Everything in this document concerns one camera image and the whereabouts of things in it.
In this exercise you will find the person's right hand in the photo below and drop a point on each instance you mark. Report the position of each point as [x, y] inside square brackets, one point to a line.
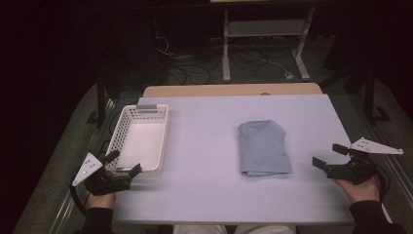
[362, 191]

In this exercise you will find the blue shirt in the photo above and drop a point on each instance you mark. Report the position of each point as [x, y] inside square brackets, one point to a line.
[263, 149]

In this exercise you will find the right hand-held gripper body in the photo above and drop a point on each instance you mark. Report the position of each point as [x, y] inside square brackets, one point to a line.
[355, 170]

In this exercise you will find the person's left hand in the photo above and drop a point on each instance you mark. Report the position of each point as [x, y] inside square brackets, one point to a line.
[101, 200]

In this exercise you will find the grey metal desk frame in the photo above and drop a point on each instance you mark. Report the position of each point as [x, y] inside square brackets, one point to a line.
[264, 28]

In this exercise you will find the metal floor rail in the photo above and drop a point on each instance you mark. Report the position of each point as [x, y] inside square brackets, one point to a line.
[394, 169]
[69, 203]

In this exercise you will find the wooden table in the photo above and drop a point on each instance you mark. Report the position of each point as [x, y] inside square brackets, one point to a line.
[227, 89]

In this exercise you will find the black metal stand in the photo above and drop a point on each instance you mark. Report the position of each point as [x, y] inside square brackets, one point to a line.
[369, 94]
[101, 97]

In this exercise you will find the white plastic basket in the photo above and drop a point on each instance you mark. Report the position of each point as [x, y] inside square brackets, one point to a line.
[140, 143]

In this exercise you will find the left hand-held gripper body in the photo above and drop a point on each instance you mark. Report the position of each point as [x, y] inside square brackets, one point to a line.
[97, 182]

